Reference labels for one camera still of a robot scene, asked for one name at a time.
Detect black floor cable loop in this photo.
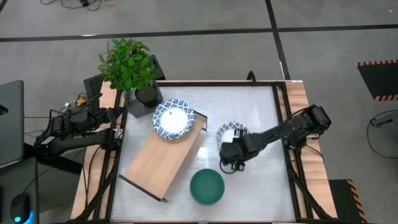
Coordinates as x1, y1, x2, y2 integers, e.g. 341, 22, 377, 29
366, 109, 398, 160

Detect grey floor device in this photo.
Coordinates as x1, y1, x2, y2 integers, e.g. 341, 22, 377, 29
369, 111, 398, 128

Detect black computer mouse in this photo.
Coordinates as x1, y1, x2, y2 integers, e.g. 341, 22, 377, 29
10, 192, 34, 224

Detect black aluminium table frame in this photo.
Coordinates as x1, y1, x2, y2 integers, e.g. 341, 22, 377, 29
67, 80, 336, 224

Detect small black hazard-striped mat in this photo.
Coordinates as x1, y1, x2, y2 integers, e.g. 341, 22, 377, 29
328, 179, 368, 224

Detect blue patterned paper bowl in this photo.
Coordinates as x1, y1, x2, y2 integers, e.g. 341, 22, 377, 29
216, 121, 251, 150
152, 98, 196, 141

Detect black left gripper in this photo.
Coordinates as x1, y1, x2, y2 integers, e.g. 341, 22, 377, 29
88, 106, 125, 126

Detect black desk pad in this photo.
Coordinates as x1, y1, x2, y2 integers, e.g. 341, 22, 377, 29
0, 157, 40, 224

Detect black round plant pot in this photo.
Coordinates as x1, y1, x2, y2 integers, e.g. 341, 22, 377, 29
134, 83, 159, 108

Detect green leafy plant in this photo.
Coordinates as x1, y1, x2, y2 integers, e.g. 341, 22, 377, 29
98, 37, 156, 91

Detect grey square pot base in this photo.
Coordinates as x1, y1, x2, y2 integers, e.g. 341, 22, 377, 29
124, 82, 164, 118

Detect large black hazard-striped mat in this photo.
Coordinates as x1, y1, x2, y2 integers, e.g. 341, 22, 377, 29
356, 59, 398, 102

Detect black floor cables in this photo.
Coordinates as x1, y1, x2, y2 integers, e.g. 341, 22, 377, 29
40, 0, 103, 12

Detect green plastic bowl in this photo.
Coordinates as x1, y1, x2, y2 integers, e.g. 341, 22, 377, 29
189, 168, 226, 207

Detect grey laptop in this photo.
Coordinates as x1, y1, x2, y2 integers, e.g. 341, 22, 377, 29
0, 80, 25, 167

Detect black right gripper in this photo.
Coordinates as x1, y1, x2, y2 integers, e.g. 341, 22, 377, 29
218, 129, 250, 172

